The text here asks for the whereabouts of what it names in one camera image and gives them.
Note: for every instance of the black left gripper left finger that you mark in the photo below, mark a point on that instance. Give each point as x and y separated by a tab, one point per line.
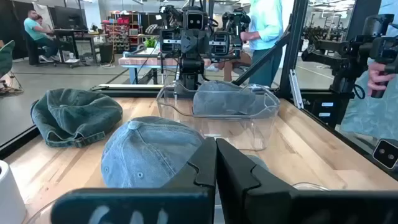
174	205

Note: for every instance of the silver metal bracket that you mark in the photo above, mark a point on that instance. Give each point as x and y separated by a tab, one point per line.
296	90

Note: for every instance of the black waste bin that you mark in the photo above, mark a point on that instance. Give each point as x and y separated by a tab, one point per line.
106	53

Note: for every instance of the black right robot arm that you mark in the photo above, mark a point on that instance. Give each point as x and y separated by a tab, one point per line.
191	73

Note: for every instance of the shelf with coloured bins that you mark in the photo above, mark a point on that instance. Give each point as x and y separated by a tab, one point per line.
119	31

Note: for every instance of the small green plant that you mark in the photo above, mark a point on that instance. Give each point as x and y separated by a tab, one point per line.
150	43

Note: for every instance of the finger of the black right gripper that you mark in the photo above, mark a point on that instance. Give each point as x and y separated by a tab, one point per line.
188	42
202	42

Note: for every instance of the dark green baseball cap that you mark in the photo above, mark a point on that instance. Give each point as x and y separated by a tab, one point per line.
74	115

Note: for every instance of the blue denim baseball cap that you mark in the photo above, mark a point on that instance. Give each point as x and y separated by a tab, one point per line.
146	152
224	99

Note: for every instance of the wooden workbench with blue legs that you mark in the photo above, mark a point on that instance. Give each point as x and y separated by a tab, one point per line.
140	61

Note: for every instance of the snake plant in white pot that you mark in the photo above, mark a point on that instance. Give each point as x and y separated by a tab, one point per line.
11	193

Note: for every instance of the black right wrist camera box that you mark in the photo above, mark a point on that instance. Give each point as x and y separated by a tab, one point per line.
195	18

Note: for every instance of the person's hand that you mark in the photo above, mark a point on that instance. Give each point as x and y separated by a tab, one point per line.
377	79

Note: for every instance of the black table-level depth camera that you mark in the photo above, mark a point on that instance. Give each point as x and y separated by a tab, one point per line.
387	154

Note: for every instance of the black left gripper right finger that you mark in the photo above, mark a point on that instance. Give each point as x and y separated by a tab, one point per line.
264	205

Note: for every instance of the person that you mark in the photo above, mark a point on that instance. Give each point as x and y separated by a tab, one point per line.
265	28
42	21
233	67
34	29
370	115

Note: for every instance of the dark office desk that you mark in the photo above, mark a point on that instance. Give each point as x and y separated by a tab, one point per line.
81	34

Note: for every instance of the black box with white labels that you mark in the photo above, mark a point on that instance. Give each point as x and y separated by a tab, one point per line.
326	121

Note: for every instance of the black computer monitor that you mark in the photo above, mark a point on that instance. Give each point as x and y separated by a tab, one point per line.
70	17

